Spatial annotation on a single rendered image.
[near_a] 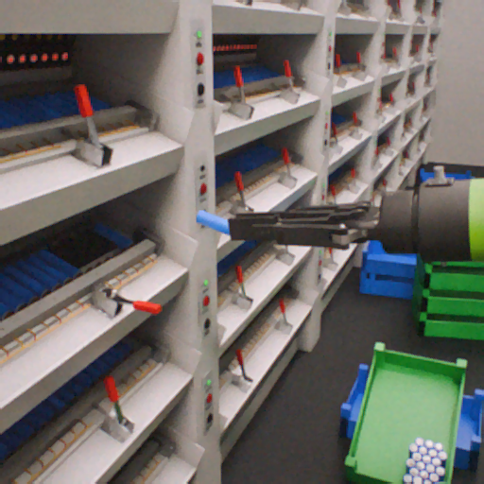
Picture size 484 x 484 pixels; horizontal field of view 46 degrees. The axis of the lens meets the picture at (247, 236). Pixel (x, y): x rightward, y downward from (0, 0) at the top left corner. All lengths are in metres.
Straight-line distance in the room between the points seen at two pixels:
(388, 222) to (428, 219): 0.04
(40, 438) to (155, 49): 0.54
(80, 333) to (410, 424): 0.85
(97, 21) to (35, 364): 0.39
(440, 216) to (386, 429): 0.80
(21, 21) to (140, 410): 0.57
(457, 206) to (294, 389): 1.01
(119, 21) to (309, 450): 1.00
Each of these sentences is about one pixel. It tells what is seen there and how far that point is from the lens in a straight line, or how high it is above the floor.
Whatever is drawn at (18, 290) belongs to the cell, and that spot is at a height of 0.60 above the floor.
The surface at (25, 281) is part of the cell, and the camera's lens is 0.76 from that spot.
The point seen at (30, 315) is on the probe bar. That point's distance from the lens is 0.70.
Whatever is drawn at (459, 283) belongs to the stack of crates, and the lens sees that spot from 1.81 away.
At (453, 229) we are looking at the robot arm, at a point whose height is 0.69.
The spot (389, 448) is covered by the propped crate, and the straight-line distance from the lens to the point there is 1.34.
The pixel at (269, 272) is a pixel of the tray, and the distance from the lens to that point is 1.34.
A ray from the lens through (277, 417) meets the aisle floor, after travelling 1.46.
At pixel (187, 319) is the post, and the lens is 0.94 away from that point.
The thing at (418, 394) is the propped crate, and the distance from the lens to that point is 1.40.
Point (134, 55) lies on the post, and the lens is 0.87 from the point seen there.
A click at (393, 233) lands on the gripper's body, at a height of 0.68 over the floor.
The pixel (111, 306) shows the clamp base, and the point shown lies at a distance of 0.75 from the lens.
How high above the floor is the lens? 0.89
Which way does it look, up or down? 20 degrees down
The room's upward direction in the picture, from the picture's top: straight up
